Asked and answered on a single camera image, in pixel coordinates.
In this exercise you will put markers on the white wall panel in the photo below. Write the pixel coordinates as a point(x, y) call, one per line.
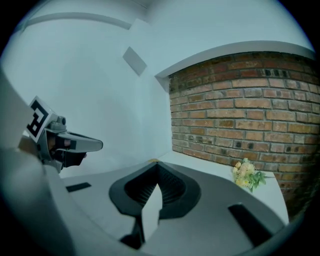
point(135, 61)

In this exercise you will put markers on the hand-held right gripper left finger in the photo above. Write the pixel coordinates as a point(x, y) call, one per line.
point(125, 197)

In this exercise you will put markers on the yellow artificial flower bouquet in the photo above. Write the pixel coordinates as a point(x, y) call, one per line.
point(247, 175)

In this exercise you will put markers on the person's left hand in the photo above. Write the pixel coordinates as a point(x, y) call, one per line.
point(51, 145)

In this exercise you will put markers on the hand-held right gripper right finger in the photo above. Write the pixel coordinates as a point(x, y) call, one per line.
point(180, 195)

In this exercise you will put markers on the white table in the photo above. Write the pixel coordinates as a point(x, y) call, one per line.
point(270, 200)

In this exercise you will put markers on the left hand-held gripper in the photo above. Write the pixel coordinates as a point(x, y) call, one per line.
point(85, 143)

